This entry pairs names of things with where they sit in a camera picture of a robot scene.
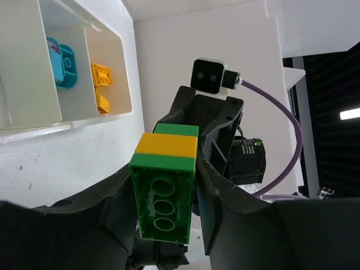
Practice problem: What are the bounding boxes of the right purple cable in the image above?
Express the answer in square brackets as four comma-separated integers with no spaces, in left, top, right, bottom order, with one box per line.
[241,79,304,197]

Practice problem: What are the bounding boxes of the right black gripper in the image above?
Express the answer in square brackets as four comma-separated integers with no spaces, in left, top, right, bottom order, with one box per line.
[153,86,266,185]

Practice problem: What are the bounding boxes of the blue lego brick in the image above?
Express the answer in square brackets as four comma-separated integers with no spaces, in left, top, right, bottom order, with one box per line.
[46,37,78,89]

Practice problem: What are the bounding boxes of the yellow lego brick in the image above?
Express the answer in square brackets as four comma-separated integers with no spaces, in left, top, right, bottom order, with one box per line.
[91,63,113,87]

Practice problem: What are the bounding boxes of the white divided container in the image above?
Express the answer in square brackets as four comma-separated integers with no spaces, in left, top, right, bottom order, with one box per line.
[0,0,133,146]

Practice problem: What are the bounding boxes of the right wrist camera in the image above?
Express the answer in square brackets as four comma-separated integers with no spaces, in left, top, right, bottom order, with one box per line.
[190,57,242,100]

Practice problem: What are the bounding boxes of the orange lego brick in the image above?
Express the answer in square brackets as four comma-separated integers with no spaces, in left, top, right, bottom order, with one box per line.
[95,93,110,114]

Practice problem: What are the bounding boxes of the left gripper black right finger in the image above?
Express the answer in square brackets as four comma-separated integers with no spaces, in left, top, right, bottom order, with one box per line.
[196,157,359,269]

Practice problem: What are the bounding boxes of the green yellow blue lego stack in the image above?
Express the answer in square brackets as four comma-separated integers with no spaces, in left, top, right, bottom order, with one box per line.
[129,123,199,244]

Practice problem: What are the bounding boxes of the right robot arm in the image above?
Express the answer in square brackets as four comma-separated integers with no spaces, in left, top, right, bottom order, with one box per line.
[175,81,334,201]

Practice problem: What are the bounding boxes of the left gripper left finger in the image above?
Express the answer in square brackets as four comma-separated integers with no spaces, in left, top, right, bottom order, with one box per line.
[1,166,137,269]

